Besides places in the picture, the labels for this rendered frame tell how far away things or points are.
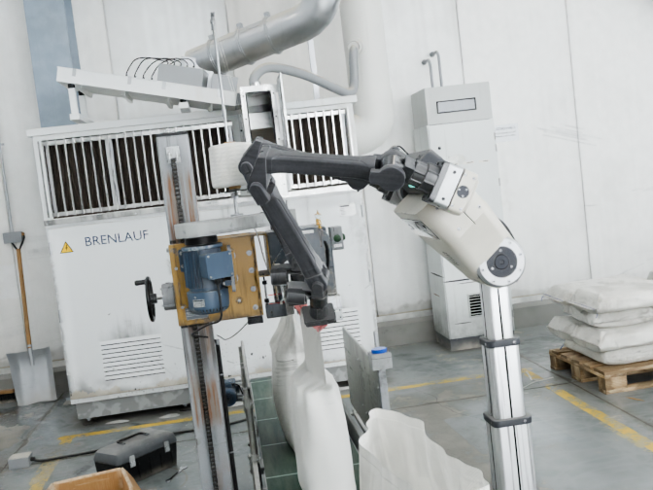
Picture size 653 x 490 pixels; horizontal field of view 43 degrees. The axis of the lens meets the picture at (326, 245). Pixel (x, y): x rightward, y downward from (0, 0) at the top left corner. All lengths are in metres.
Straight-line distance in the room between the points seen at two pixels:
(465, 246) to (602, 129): 5.57
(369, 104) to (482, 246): 3.89
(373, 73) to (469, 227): 3.99
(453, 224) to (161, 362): 3.86
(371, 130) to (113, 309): 2.29
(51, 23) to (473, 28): 3.54
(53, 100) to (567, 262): 4.63
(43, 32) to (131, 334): 2.50
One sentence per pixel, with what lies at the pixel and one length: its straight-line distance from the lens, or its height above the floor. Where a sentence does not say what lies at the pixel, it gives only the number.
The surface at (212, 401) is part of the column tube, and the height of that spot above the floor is 0.71.
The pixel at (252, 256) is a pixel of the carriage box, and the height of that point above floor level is 1.26.
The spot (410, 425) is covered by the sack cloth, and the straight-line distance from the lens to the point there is 1.47.
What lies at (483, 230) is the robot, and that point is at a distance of 2.54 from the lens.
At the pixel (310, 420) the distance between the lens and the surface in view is 2.86.
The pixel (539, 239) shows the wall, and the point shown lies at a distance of 7.78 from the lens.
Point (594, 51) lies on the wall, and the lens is 8.06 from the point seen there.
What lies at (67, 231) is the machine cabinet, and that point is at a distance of 6.03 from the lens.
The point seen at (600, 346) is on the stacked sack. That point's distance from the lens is 5.46.
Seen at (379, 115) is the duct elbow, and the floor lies 1.96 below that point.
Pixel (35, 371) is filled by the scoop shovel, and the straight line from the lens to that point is 7.27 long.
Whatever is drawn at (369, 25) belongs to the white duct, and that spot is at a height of 2.62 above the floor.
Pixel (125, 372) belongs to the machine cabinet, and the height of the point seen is 0.34.
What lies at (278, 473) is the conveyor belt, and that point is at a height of 0.38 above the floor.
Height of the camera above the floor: 1.51
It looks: 4 degrees down
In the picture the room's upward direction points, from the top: 7 degrees counter-clockwise
